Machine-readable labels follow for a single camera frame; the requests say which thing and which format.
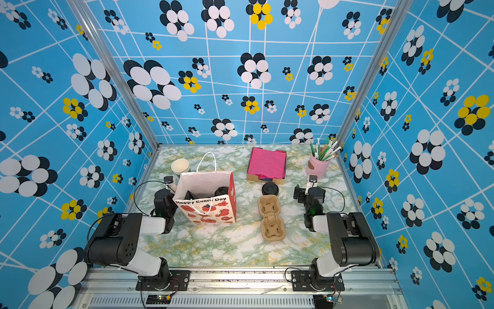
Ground right aluminium corner post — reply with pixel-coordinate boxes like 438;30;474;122
335;0;414;144

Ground black paper napkin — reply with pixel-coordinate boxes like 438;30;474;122
185;191;207;200

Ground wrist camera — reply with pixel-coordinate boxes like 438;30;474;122
305;175;318;195
163;176;176;192

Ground white green paper cup stack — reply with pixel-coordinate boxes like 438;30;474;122
171;158;190;175

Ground black plastic cup lids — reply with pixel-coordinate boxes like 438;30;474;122
261;182;279;196

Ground aluminium corner post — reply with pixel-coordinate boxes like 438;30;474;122
67;1;160;151
335;0;414;144

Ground red white paper gift bag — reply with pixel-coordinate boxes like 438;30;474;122
173;166;237;224

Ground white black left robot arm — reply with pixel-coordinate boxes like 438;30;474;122
85;188;178;282

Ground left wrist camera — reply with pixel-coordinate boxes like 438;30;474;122
163;176;176;192

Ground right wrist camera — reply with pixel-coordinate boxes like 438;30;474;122
305;175;318;195

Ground green white wrapped straws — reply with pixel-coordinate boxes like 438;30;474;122
310;138;343;162

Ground left aluminium corner post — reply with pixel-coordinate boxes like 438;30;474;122
67;1;160;151

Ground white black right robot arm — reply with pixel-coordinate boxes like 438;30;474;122
293;185;380;282

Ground pink cup straw holder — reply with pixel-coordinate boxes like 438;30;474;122
305;154;330;180

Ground brown pulp cup carrier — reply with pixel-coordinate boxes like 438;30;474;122
257;194;286;242

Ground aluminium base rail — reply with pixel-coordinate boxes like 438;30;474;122
73;266;408;308

